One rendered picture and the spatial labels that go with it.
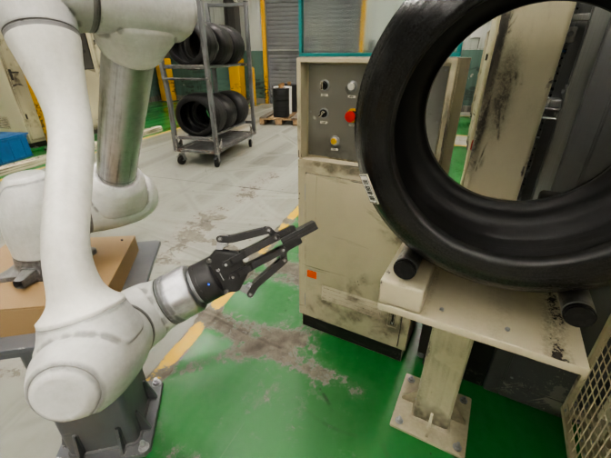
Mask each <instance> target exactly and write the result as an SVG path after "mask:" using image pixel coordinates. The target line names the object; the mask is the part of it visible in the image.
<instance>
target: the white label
mask: <svg viewBox="0 0 611 458"><path fill-rule="evenodd" d="M359 176H360V178H361V181H362V183H363V185H364V188H365V189H366V193H367V196H368V198H369V201H370V203H372V204H379V202H378V200H377V198H376V194H375V191H374V189H373V186H372V185H371V182H370V180H369V177H368V174H360V175H359Z"/></svg>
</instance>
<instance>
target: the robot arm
mask: <svg viewBox="0 0 611 458"><path fill-rule="evenodd" d="M196 20H197V5H196V0H0V31H1V33H2V35H3V37H4V39H5V42H6V44H7V46H8V47H9V49H10V51H11V52H12V54H13V56H14V57H15V60H16V62H17V63H18V64H19V66H20V67H21V69H22V71H23V73H24V75H25V78H26V79H27V81H28V83H29V84H30V86H31V88H32V89H33V91H34V93H35V96H36V98H37V101H38V103H39V104H40V107H41V109H42V112H43V115H44V118H45V125H46V131H47V153H46V164H45V171H43V170H25V171H21V172H17V173H13V174H10V175H7V176H6V177H5V178H4V179H3V180H2V182H1V184H0V230H1V233H2V236H3V238H4V240H5V244H6V246H7V247H8V249H9V251H10V253H11V255H12V258H13V263H14V264H13V265H12V266H11V267H10V268H8V269H7V270H5V271H4V272H2V273H0V283H7V282H13V285H14V287H15V288H16V289H23V288H26V287H27V286H28V285H30V284H33V283H34V282H44V286H45V299H46V302H45V309H44V312H43V314H42V315H41V317H40V319H39V320H38V321H37V322H36V323H35V349H34V352H33V356H32V360H31V362H30V364H29V365H28V367H27V370H26V374H25V383H24V392H25V400H26V402H27V404H28V406H29V407H30V408H31V409H32V410H33V411H34V412H35V413H36V414H38V415H39V416H41V417H43V418H45V419H46V420H49V421H53V422H59V423H66V422H71V421H73V420H78V419H81V418H84V417H87V416H89V415H91V414H94V413H99V412H101V411H103V410H104V409H105V408H106V407H107V406H109V405H110V404H111V403H113V402H114V401H115V400H116V399H117V398H118V397H119V396H120V395H121V394H122V393H123V392H124V391H125V390H126V389H127V387H128V386H129V385H130V384H131V382H132V381H133V380H134V379H135V378H136V376H137V375H138V373H139V372H140V370H141V369H142V367H143V365H144V363H145V361H146V359H147V356H148V354H149V351H150V350H151V349H152V348H153V347H154V346H155V345H156V344H157V343H158V342H159V341H161V340H162V339H163V338H165V336H166V334H167V333H168V332H169V331H170V330H171V329H172V328H173V327H175V326H176V325H178V324H180V323H182V322H184V321H185V320H187V319H188V318H190V317H192V316H194V315H196V314H198V313H200V312H202V311H204V310H205V309H206V307H207V304H209V303H211V302H213V301H214V300H216V299H218V298H220V297H222V296H223V295H225V294H228V293H231V292H237V291H241V292H243V293H245V294H247V296H248V297H249V298H251V297H253V296H254V294H255V292H256V290H257V288H258V287H259V286H260V285H262V284H263V283H264V282H265V281H266V280H267V279H269V278H270V277H271V276H272V275H273V274H275V273H276V272H277V271H278V270H279V269H280V268H281V267H283V266H284V265H285V264H286V263H287V262H288V260H287V252H288V251H289V250H291V249H293V248H295V247H296V246H298V245H300V244H301V243H302V240H301V238H302V237H304V236H306V235H308V234H310V233H312V232H313V231H315V230H317V229H318V227H317V225H316V222H315V221H313V220H311V221H309V222H307V223H306V224H303V225H301V226H299V227H297V228H295V226H294V225H293V224H291V225H289V226H288V227H286V228H284V229H282V230H280V231H275V230H274V229H273V228H272V227H271V226H269V225H268V226H264V227H260V228H256V229H252V230H248V231H244V232H241V233H237V234H219V235H218V236H217V238H216V240H217V244H216V249H215V250H214V251H213V252H212V253H211V254H210V255H209V256H207V257H206V258H204V259H202V260H201V261H199V262H197V263H195V264H192V265H190V266H188V267H187V266H185V265H181V266H179V267H177V268H176V269H175V270H173V271H171V272H169V273H167V274H164V275H161V276H159V277H157V278H156V279H155V280H152V281H150V282H146V283H141V284H137V285H134V286H132V287H129V288H127V289H125V290H124V291H122V292H117V291H115V290H113V289H111V288H110V287H108V286H107V285H106V284H105V283H104V282H103V280H102V279H101V277H100V275H99V273H98V272H97V270H96V267H95V262H94V259H93V255H95V254H96V253H97V251H96V248H95V247H91V243H90V234H91V233H95V232H102V231H106V230H110V229H115V228H118V227H121V226H125V225H128V224H133V223H136V222H138V221H141V220H143V219H145V218H146V217H147V216H148V215H150V214H151V213H152V212H153V211H154V210H155V209H156V207H157V205H158V201H159V196H158V191H157V188H156V186H155V184H154V182H153V181H152V180H151V179H150V178H149V177H148V176H146V175H144V174H143V173H142V171H141V170H140V169H139V168H138V162H139V156H140V151H141V145H142V140H143V133H144V128H145V118H146V114H147V108H148V103H149V97H150V92H151V86H152V81H153V75H154V69H155V67H156V66H158V65H159V64H160V63H161V62H162V61H163V60H164V58H165V56H166V54H167V53H168V52H169V51H170V49H171V48H172V47H173V45H174V44H175V43H181V42H183V41H184V40H186V38H187V37H189V36H190V35H191V34H192V33H193V31H194V28H195V25H196ZM82 33H89V34H93V37H94V39H95V43H96V44H97V46H98V48H99V49H100V75H99V102H98V127H97V153H96V162H95V136H94V127H93V119H92V114H91V108H90V103H89V97H88V92H87V86H86V79H85V67H84V58H83V47H82V40H81V36H80V34H82ZM265 234H269V236H267V237H266V238H264V239H262V240H260V241H258V242H256V243H254V244H251V245H249V246H247V248H244V249H242V250H240V251H234V250H226V249H223V248H224V247H226V246H228V245H229V244H230V243H235V242H239V241H243V240H246V239H250V238H254V237H257V236H261V235H265ZM280 240H281V242H282V244H281V245H279V246H277V248H275V249H273V250H271V251H269V252H267V253H265V254H262V255H260V256H258V257H257V258H255V259H253V260H251V261H248V262H246V263H245V262H244V260H243V259H245V258H247V256H249V255H251V254H254V253H256V252H257V251H259V250H261V249H263V248H265V247H267V246H268V245H270V244H273V243H275V242H276V241H280ZM278 256H280V257H279V258H278V259H276V260H275V261H274V262H273V263H272V264H271V265H269V266H268V267H267V268H266V269H265V270H264V271H263V272H262V273H261V274H260V275H258V276H257V277H256V278H255V279H254V280H253V281H252V283H250V282H248V283H247V284H243V283H244V281H245V279H246V277H247V275H248V273H250V272H251V271H253V270H254V269H256V268H257V267H259V266H261V265H262V264H265V263H267V262H269V261H271V260H273V259H275V258H277V257H278Z"/></svg>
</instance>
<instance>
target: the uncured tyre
mask: <svg viewBox="0 0 611 458"><path fill-rule="evenodd" d="M550 1H572V2H579V3H585V4H589V5H594V6H597V7H600V8H603V9H605V10H607V11H608V12H610V13H611V0H405V1H404V2H403V3H402V4H401V5H400V7H399V8H398V9H397V11H396V12H395V14H394V15H393V17H392V18H391V20H390V21H389V23H388V24H387V26H386V28H385V30H384V32H383V33H382V34H381V36H380V38H379V40H378V41H377V43H376V46H375V48H374V51H373V53H372V54H371V56H370V59H369V61H368V64H367V66H366V70H365V73H364V76H363V79H362V82H361V85H360V89H359V93H358V97H357V102H356V116H355V146H356V159H357V163H358V167H359V171H360V174H368V177H369V180H370V182H371V185H372V186H373V189H374V191H375V194H376V198H377V200H378V202H379V204H373V205H374V207H375V209H376V210H377V212H378V213H379V215H380V216H381V218H382V219H383V220H384V222H385V223H386V225H387V226H388V227H389V228H390V230H391V231H392V232H393V233H394V234H395V235H396V236H397V237H398V238H399V239H400V240H401V241H402V242H403V243H404V244H405V245H406V246H408V247H409V248H410V249H411V250H413V251H414V252H415V253H416V254H418V255H420V256H421V257H422V258H424V259H425V260H427V261H428V262H429V263H431V264H433V265H435V266H437V267H439V268H441V269H443V270H445V271H447V272H449V273H451V274H453V275H456V276H458V277H461V278H464V279H466V280H468V281H471V282H474V283H478V284H483V285H487V286H491V287H495V288H500V289H506V290H512V291H519V292H531V293H562V292H574V291H583V290H589V289H595V288H600V287H605V286H609V285H611V165H609V166H608V167H607V169H606V170H604V171H603V172H602V173H600V174H598V175H597V176H595V177H594V178H592V179H591V180H589V181H587V182H586V183H584V184H581V185H579V186H578V187H576V188H574V189H571V190H569V191H566V192H564V193H562V194H557V195H553V196H549V197H546V198H541V199H535V200H526V201H508V200H500V199H495V198H491V197H487V196H483V195H481V194H477V193H475V192H472V191H470V190H468V189H466V188H465V187H464V186H462V185H461V184H459V183H458V182H456V181H455V180H454V179H453V178H451V177H450V176H449V175H448V174H447V173H446V172H445V170H444V169H443V168H442V167H441V165H440V164H439V163H438V161H437V160H436V158H435V156H434V154H433V152H432V150H431V147H430V144H429V142H428V138H427V133H426V107H427V102H428V97H429V95H430V91H431V89H432V86H433V83H434V81H435V80H436V77H437V75H438V73H439V71H440V69H441V68H442V66H443V64H444V63H445V61H446V60H447V58H448V57H449V56H450V55H451V54H452V53H453V52H454V50H455V49H456V48H457V47H458V46H459V45H460V44H461V43H462V42H463V41H464V40H465V39H466V38H467V37H469V36H470V35H471V34H472V33H474V31H475V30H476V29H478V28H479V27H481V26H482V25H484V24H486V23H487V22H489V21H491V20H492V19H494V18H496V17H498V16H500V15H502V14H504V13H507V12H509V11H512V10H514V9H517V8H519V7H522V6H526V5H532V4H537V3H543V2H550Z"/></svg>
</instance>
